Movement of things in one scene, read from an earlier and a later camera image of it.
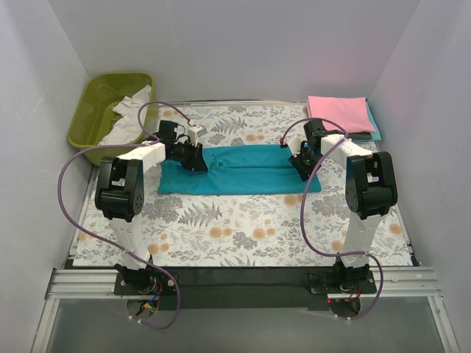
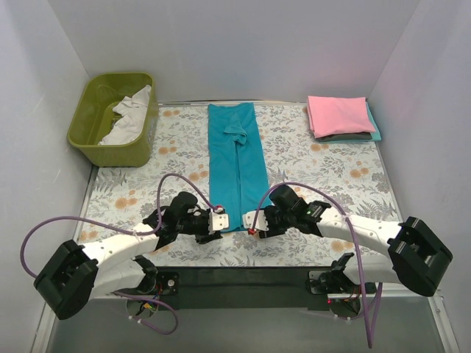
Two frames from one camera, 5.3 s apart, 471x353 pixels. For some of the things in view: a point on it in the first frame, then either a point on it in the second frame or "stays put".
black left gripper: [198, 158] → [205, 228]
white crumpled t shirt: [126, 129] stays put
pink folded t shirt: [351, 112] stays put
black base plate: [243, 288] stays put
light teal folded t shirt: [374, 136] stays put
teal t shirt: [239, 169] → [238, 180]
